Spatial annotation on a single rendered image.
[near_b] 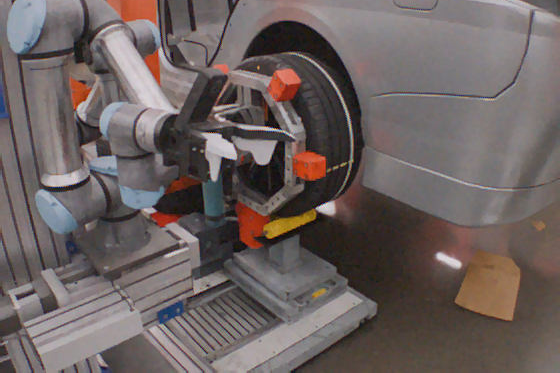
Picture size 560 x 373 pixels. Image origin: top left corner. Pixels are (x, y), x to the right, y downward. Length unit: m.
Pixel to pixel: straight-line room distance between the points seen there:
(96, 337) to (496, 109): 1.20
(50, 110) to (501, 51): 1.13
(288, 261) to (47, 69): 1.48
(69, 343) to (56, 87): 0.57
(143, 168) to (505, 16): 0.99
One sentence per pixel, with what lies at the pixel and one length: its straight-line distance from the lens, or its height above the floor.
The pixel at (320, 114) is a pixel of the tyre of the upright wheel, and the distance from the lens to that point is 1.61.
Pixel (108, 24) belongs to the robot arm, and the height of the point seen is 1.38.
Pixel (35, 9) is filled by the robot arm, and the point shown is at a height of 1.43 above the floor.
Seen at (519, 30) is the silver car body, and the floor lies 1.37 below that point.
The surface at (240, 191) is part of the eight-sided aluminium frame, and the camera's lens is 1.94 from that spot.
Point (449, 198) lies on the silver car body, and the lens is 1.50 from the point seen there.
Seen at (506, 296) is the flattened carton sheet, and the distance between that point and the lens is 2.56.
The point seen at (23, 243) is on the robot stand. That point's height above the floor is 0.84.
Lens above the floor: 1.45
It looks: 22 degrees down
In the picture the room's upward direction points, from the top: straight up
